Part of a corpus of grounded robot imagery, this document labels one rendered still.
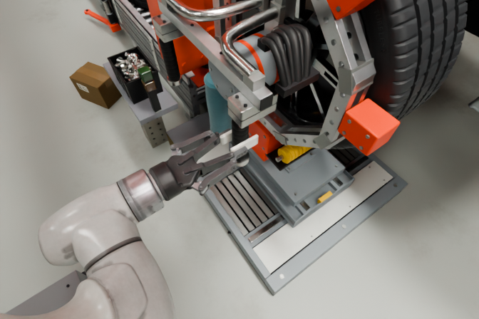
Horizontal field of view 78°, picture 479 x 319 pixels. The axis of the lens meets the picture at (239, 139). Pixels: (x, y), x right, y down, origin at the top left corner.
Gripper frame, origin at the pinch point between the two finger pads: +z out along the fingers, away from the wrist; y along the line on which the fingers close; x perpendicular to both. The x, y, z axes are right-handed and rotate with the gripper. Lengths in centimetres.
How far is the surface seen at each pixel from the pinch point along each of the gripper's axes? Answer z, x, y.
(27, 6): -32, -83, -271
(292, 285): 10, -83, 25
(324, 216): 39, -75, 12
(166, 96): 4, -38, -60
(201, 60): 22, -27, -59
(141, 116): -10, -38, -55
